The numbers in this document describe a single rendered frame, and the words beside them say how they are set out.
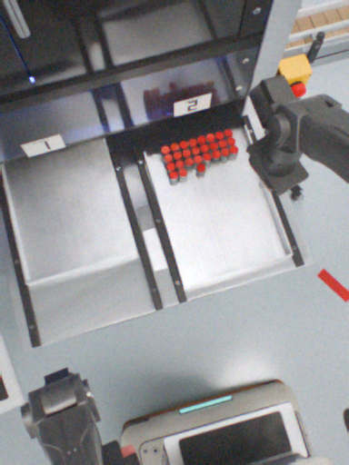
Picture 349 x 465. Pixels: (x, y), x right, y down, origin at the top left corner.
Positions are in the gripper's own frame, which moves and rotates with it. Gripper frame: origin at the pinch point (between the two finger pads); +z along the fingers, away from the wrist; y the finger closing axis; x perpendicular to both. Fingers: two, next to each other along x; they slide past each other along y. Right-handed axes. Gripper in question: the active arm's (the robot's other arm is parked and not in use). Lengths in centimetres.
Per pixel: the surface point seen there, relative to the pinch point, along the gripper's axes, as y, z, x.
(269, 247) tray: -9.5, 24.3, 0.7
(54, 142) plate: 33.6, 10.3, 30.7
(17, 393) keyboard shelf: -7, 30, 69
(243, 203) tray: 2.8, 24.7, -0.1
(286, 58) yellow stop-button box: 23.8, 11.1, -24.1
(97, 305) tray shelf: 0.1, 23.8, 41.8
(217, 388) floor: -40, 111, 26
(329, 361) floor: -55, 112, -17
